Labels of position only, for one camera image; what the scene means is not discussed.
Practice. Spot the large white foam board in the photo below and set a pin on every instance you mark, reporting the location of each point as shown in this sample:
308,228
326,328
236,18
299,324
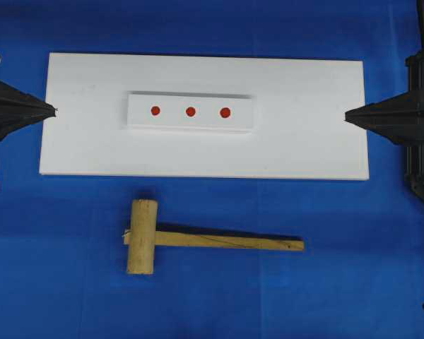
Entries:
299,130

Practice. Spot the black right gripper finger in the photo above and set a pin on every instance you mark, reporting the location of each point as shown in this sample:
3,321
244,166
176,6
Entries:
404,103
403,130

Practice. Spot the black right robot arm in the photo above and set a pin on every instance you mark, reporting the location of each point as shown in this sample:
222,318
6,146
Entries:
420,9

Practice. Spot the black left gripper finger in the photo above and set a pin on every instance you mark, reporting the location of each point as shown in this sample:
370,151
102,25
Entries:
15,119
12,97

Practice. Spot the wooden mallet hammer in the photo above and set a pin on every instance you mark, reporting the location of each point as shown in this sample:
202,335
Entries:
146,233

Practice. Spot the small white raised block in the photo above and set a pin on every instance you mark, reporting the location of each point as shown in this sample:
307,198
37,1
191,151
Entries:
187,112

